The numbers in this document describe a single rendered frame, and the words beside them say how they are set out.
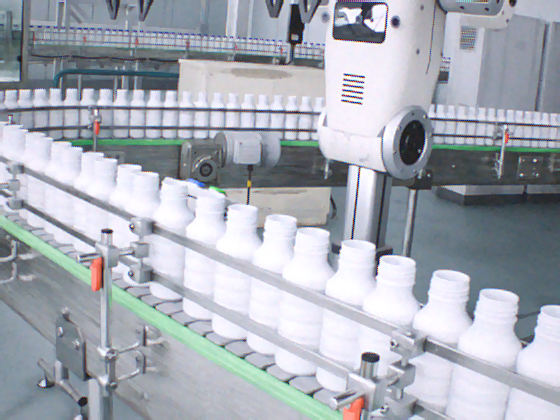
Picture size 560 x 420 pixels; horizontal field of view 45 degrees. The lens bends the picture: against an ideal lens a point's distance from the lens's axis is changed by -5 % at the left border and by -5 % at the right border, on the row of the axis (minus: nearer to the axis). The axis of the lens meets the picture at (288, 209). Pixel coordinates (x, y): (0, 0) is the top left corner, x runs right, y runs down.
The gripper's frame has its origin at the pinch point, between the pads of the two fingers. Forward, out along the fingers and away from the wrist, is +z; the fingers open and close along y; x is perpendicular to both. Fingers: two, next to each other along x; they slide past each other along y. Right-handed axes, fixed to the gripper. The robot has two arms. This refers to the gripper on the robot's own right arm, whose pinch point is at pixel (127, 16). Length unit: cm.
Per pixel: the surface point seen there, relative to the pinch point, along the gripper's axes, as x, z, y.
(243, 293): 58, 33, 17
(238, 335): 58, 39, 17
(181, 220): 43, 28, 16
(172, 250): 42, 32, 17
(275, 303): 63, 32, 17
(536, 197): -196, 137, -610
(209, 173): -70, 50, -78
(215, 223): 50, 26, 16
